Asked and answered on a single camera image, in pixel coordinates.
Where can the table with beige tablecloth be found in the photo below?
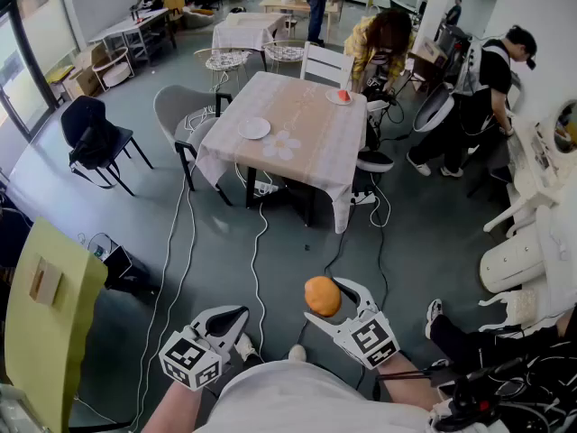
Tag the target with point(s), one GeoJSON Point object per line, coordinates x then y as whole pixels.
{"type": "Point", "coordinates": [293, 120]}

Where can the clear glass jar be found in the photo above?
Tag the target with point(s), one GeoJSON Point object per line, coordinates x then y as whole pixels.
{"type": "Point", "coordinates": [100, 247]}

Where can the cardboard box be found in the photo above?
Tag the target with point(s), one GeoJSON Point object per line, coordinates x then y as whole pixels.
{"type": "Point", "coordinates": [83, 77]}

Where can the small wooden box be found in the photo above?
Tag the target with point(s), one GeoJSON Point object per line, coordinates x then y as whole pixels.
{"type": "Point", "coordinates": [45, 281]}

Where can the table with white cloth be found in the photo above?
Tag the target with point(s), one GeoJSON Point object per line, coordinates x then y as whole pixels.
{"type": "Point", "coordinates": [248, 27]}

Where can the light wooden table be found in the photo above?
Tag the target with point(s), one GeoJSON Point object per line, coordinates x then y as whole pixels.
{"type": "Point", "coordinates": [293, 3]}

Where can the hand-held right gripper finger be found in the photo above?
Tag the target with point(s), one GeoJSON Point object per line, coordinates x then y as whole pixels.
{"type": "Point", "coordinates": [366, 298]}
{"type": "Point", "coordinates": [331, 327]}

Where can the orange-brown potato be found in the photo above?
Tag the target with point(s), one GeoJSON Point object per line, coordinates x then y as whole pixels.
{"type": "Point", "coordinates": [322, 296]}

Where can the person's white shoe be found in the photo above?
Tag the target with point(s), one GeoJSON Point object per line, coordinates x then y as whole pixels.
{"type": "Point", "coordinates": [245, 346]}
{"type": "Point", "coordinates": [297, 352]}

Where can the person's right forearm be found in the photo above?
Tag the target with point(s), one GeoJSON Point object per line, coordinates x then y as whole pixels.
{"type": "Point", "coordinates": [405, 386]}

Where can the white dish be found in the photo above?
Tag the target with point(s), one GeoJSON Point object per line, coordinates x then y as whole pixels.
{"type": "Point", "coordinates": [336, 99]}

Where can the grey upholstered chair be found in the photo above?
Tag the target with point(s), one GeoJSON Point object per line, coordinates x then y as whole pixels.
{"type": "Point", "coordinates": [178, 106]}

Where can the tablet computer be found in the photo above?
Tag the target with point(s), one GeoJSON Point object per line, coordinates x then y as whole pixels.
{"type": "Point", "coordinates": [118, 262]}

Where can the person's left forearm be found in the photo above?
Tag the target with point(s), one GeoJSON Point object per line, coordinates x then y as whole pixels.
{"type": "Point", "coordinates": [173, 408]}

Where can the red fruit slice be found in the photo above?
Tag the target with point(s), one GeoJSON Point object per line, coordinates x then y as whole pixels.
{"type": "Point", "coordinates": [345, 95]}

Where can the white wooden chair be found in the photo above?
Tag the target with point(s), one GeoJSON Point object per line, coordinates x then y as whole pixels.
{"type": "Point", "coordinates": [325, 63]}

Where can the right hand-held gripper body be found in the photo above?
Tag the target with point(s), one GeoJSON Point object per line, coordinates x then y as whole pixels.
{"type": "Point", "coordinates": [373, 338]}

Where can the person's right white shoe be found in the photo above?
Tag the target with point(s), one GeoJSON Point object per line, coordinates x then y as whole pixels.
{"type": "Point", "coordinates": [297, 352]}

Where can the white vanity dresser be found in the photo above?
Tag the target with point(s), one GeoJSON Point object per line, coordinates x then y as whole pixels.
{"type": "Point", "coordinates": [532, 223]}

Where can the black bag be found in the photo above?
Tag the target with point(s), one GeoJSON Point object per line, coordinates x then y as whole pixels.
{"type": "Point", "coordinates": [90, 135]}

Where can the oval vanity mirror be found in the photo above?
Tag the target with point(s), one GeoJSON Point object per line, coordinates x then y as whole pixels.
{"type": "Point", "coordinates": [564, 126]}

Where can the white tub chair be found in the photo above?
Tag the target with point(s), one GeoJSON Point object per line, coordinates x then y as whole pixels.
{"type": "Point", "coordinates": [435, 106]}

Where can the black device pack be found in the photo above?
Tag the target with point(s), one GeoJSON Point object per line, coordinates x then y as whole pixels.
{"type": "Point", "coordinates": [478, 399]}

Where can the black chair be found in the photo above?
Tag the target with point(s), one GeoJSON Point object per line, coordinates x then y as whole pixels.
{"type": "Point", "coordinates": [121, 140]}

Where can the table with green cloth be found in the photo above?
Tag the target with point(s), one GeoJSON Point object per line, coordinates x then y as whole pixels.
{"type": "Point", "coordinates": [49, 332]}

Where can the person's white shirt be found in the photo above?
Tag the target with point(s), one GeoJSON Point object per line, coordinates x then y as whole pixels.
{"type": "Point", "coordinates": [311, 399]}

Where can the long white work table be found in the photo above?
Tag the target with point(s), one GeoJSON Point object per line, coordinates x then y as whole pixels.
{"type": "Point", "coordinates": [130, 25]}

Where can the white plate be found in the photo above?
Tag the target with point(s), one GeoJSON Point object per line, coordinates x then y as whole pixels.
{"type": "Point", "coordinates": [254, 128]}

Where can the round black-seated white stool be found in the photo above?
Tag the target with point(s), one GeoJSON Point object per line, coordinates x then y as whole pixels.
{"type": "Point", "coordinates": [375, 160]}

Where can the round white side table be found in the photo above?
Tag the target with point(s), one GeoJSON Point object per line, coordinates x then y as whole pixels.
{"type": "Point", "coordinates": [115, 68]}

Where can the person's left white shoe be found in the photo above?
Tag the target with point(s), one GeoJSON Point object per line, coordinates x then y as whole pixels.
{"type": "Point", "coordinates": [245, 346]}

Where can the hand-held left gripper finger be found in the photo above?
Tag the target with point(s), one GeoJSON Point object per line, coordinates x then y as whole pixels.
{"type": "Point", "coordinates": [212, 314]}
{"type": "Point", "coordinates": [238, 332]}

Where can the white power strip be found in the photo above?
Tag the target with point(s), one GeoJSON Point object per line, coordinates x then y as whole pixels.
{"type": "Point", "coordinates": [364, 198]}
{"type": "Point", "coordinates": [266, 189]}

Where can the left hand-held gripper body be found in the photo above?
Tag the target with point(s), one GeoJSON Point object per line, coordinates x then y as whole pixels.
{"type": "Point", "coordinates": [189, 361]}

